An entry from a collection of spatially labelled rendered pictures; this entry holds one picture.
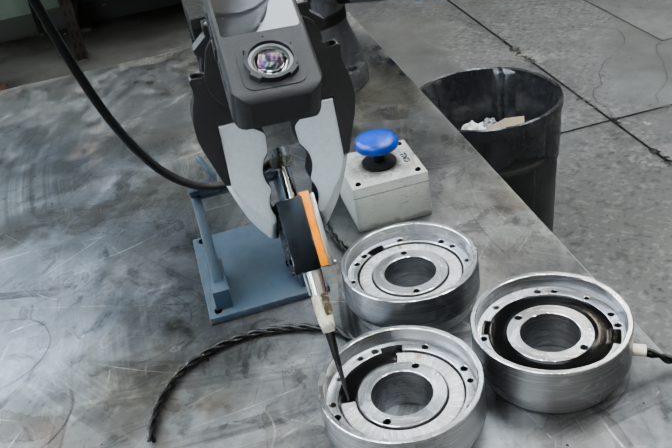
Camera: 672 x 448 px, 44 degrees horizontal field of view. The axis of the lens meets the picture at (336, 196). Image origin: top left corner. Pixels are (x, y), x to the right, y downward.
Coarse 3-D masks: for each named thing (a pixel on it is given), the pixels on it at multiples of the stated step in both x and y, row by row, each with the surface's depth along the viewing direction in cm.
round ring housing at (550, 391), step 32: (512, 288) 59; (544, 288) 60; (576, 288) 59; (608, 288) 57; (480, 320) 58; (512, 320) 57; (544, 320) 58; (576, 320) 56; (480, 352) 54; (544, 352) 54; (576, 352) 53; (512, 384) 52; (544, 384) 51; (576, 384) 51; (608, 384) 52
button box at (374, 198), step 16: (400, 144) 79; (352, 160) 77; (368, 160) 76; (400, 160) 76; (416, 160) 76; (352, 176) 75; (368, 176) 74; (384, 176) 74; (400, 176) 73; (416, 176) 74; (352, 192) 73; (368, 192) 73; (384, 192) 73; (400, 192) 74; (416, 192) 74; (352, 208) 75; (368, 208) 74; (384, 208) 74; (400, 208) 75; (416, 208) 75; (368, 224) 75; (384, 224) 75
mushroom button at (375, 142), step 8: (360, 136) 75; (368, 136) 74; (376, 136) 74; (384, 136) 74; (392, 136) 74; (360, 144) 74; (368, 144) 74; (376, 144) 73; (384, 144) 73; (392, 144) 74; (360, 152) 74; (368, 152) 73; (376, 152) 73; (384, 152) 73; (376, 160) 75; (384, 160) 76
